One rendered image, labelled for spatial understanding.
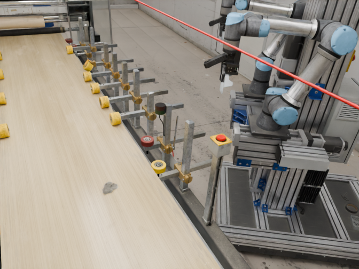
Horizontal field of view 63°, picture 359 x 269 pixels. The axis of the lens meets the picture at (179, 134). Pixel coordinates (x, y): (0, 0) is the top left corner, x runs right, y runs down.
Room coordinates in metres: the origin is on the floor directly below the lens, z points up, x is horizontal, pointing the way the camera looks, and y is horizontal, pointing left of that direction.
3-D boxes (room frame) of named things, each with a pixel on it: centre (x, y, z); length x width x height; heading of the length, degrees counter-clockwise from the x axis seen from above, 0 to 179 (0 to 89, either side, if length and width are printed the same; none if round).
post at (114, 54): (2.36, 0.58, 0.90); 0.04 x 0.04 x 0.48; 30
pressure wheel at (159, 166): (1.24, 0.10, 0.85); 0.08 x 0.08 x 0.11
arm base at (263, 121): (1.53, -0.53, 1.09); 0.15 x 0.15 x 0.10
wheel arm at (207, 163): (1.34, -0.07, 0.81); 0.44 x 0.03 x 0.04; 120
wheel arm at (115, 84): (2.19, 0.46, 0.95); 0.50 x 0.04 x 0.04; 120
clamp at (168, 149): (1.52, 0.09, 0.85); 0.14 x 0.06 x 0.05; 30
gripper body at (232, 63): (1.38, -0.21, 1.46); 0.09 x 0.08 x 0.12; 86
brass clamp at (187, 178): (1.30, -0.04, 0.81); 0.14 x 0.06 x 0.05; 30
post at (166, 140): (1.50, 0.08, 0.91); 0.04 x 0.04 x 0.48; 30
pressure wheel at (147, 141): (1.48, 0.19, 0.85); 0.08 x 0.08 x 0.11
